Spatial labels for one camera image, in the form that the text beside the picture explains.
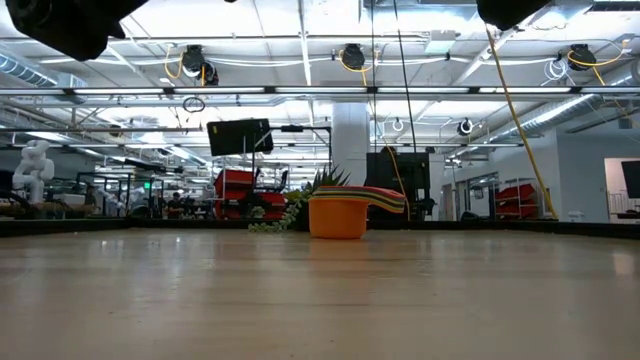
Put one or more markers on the orange measuring cup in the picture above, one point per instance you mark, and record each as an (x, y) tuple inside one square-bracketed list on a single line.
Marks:
[(337, 220)]

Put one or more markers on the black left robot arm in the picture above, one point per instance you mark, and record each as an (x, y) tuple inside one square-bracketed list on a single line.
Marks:
[(70, 25)]

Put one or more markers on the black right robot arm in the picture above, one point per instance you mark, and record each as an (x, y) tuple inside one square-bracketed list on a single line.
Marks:
[(510, 12)]

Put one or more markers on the potted succulent plant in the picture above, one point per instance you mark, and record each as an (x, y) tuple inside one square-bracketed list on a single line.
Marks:
[(300, 197)]

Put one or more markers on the white pillar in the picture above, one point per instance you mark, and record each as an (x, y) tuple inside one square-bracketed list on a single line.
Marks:
[(350, 140)]

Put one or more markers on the black gantry stand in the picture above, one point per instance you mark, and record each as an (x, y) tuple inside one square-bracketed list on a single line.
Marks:
[(292, 128)]

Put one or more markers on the red tool cart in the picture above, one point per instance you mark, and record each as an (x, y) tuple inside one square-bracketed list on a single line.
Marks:
[(235, 182)]

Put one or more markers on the black flat screen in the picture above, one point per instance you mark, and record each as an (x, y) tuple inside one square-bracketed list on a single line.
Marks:
[(240, 137)]

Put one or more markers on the long horizontal light bar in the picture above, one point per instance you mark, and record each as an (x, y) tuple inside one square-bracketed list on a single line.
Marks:
[(220, 90)]

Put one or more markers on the person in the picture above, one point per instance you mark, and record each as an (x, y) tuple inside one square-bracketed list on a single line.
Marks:
[(176, 205)]

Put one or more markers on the red bin shelf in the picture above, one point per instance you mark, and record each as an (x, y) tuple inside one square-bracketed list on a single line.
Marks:
[(515, 192)]

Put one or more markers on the dark wall monitor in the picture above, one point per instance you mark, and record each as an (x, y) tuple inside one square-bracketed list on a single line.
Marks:
[(632, 179)]

